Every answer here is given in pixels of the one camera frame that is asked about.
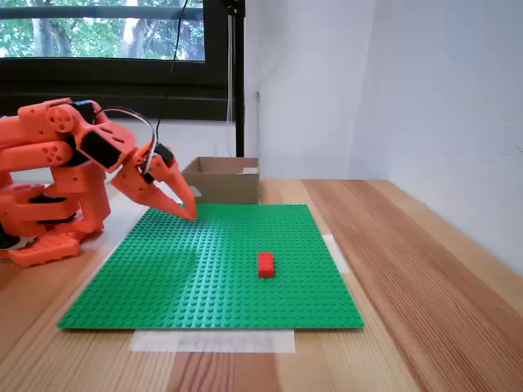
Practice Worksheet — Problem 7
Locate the cardboard box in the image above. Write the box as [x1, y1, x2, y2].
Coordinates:
[182, 156, 262, 205]

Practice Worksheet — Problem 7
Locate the green lego baseplate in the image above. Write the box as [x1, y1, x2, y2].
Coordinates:
[56, 203, 365, 331]

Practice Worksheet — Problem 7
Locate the red lego block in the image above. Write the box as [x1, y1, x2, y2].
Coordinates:
[257, 252, 276, 279]

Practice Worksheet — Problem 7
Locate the black framed window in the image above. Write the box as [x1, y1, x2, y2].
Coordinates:
[0, 0, 230, 122]

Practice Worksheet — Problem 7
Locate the translucent masking tape strip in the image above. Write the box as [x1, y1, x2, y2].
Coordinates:
[321, 234, 351, 275]
[128, 328, 296, 354]

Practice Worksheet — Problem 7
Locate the gripper servo wire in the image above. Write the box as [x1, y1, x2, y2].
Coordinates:
[93, 106, 159, 172]

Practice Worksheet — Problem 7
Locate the white blind cord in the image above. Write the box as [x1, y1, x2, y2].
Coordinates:
[226, 7, 238, 123]

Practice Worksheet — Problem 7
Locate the black hanging cable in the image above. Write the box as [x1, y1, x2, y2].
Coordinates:
[156, 0, 190, 142]

